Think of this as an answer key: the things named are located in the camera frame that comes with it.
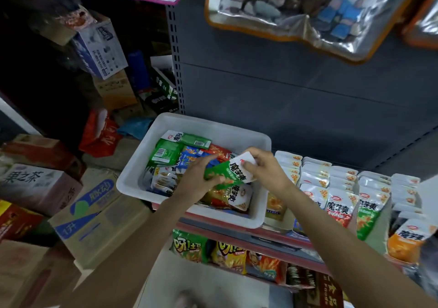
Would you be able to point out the person's right hand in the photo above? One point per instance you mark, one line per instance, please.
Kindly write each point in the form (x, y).
(268, 171)

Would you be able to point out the person's left hand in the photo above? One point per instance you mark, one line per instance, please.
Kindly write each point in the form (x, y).
(195, 180)

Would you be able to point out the pile of snack packets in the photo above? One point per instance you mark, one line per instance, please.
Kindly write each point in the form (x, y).
(171, 157)

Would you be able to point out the gold snack packet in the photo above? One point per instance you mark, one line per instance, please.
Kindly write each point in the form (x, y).
(274, 207)

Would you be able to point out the blue display box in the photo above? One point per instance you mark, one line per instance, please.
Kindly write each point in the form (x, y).
(318, 164)

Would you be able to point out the blue snack packet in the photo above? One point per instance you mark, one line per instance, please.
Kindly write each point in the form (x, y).
(315, 193)

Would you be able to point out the gold display box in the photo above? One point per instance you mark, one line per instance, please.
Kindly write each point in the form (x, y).
(274, 223)

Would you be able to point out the white plastic bin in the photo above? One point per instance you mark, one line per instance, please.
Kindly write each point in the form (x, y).
(133, 178)

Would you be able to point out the red display box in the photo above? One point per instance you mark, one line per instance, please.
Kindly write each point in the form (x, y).
(342, 174)

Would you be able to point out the green display box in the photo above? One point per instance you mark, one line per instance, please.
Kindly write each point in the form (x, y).
(380, 239)

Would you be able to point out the person's left forearm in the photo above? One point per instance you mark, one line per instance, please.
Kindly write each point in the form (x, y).
(123, 256)

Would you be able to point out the person's right forearm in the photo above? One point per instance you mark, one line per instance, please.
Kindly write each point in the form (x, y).
(356, 256)

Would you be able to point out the blue print cardboard carton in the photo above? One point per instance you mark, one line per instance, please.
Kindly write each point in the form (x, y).
(96, 222)

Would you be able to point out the plain brown cardboard carton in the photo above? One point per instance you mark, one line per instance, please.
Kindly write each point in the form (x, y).
(115, 91)

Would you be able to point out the person's left shoe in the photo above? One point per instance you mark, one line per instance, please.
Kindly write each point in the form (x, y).
(188, 300)

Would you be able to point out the white blue carton box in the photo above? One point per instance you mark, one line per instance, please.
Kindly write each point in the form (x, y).
(99, 48)

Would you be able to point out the orange trimmed toy snack bag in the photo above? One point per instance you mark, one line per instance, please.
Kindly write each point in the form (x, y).
(308, 10)

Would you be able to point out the blue plastic bag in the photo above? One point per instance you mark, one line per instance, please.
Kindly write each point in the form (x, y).
(135, 128)

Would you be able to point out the row of orange chip bags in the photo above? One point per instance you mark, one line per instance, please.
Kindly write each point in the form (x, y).
(226, 256)

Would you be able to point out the red plastic bag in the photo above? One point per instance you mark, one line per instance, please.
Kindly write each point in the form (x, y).
(101, 137)

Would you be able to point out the dark red white-label carton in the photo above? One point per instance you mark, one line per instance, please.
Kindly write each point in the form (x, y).
(323, 294)

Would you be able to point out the pale printed carton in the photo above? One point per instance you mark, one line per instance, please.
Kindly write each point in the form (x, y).
(38, 188)

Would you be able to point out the red yellow carton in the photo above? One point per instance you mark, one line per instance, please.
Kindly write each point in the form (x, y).
(17, 221)

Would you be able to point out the black plastic wrapped bundle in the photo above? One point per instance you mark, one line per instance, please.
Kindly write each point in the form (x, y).
(428, 273)

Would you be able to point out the orange trimmed colourful candy bag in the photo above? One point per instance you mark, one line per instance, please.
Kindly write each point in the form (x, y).
(423, 20)

